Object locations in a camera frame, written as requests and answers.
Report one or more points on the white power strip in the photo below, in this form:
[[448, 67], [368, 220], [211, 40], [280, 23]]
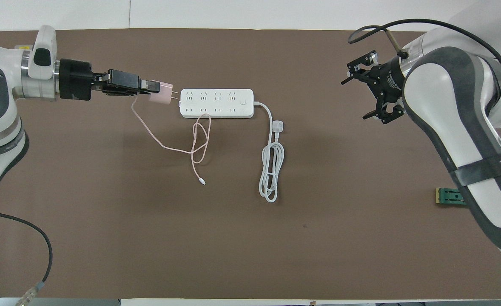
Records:
[[216, 103]]

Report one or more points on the brown table mat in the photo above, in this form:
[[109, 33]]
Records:
[[250, 246]]

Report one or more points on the green knife switch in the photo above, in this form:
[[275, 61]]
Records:
[[450, 196]]

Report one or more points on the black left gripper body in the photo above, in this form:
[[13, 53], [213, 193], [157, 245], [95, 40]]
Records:
[[74, 80]]

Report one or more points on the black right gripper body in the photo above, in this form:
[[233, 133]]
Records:
[[388, 76]]

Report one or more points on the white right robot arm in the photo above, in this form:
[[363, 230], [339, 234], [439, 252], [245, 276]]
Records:
[[446, 106]]

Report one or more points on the pink charger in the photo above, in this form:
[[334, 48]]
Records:
[[161, 97]]

